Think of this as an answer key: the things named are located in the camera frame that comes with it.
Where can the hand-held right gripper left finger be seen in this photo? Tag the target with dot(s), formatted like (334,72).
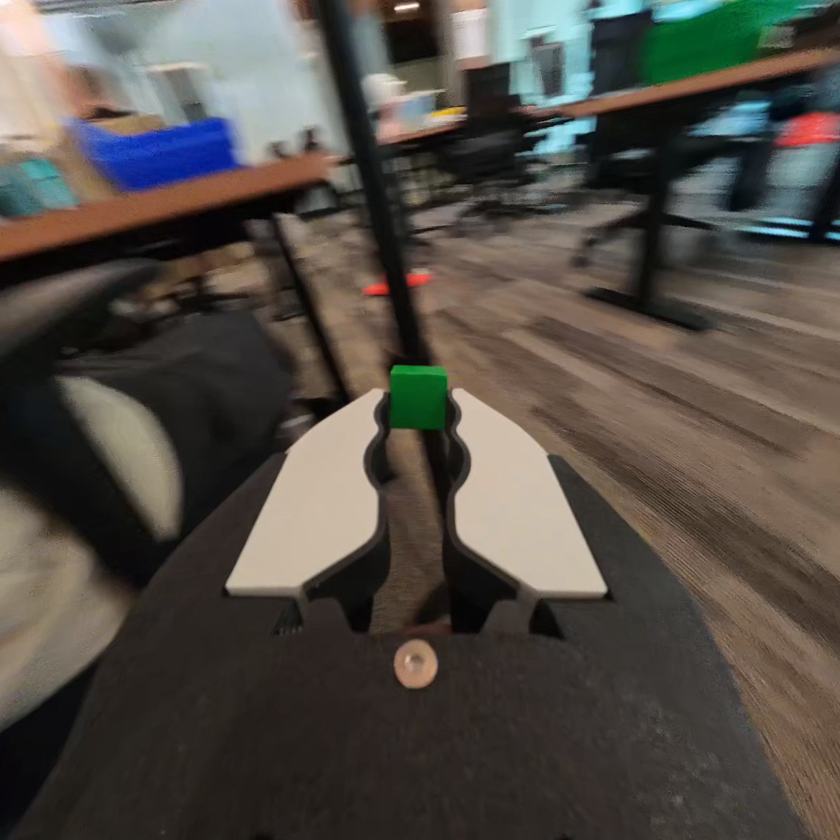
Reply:
(315,512)

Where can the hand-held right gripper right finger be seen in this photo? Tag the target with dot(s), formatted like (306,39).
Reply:
(522,512)

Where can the green wooden cube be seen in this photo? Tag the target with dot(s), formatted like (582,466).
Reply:
(418,400)

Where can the black office chair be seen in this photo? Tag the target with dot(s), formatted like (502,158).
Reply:
(492,144)
(216,367)

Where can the long wooden table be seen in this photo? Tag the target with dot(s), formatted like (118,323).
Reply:
(164,203)
(689,88)

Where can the black metal pole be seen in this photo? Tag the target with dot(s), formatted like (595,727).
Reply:
(367,164)

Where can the blue plastic bin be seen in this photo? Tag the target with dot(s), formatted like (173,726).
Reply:
(164,154)

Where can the green cloth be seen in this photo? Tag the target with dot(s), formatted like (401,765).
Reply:
(709,46)

